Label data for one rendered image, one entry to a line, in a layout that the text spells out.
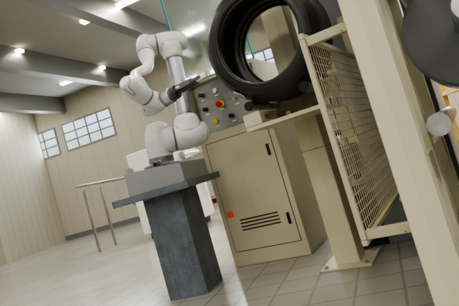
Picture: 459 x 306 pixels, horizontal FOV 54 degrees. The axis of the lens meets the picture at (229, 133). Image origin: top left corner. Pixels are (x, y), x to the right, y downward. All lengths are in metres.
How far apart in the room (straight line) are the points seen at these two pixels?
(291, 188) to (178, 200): 0.70
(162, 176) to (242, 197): 0.63
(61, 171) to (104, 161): 1.39
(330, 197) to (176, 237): 0.91
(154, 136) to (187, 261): 0.76
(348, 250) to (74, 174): 10.53
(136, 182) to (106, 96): 9.23
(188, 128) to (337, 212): 1.00
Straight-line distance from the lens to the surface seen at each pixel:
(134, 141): 11.36
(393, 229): 1.47
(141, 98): 2.39
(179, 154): 6.04
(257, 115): 2.07
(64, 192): 12.69
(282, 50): 2.43
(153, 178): 2.58
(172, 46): 2.86
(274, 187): 2.84
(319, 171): 2.38
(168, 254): 2.72
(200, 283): 2.69
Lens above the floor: 0.65
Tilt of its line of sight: 4 degrees up
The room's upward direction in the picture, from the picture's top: 16 degrees counter-clockwise
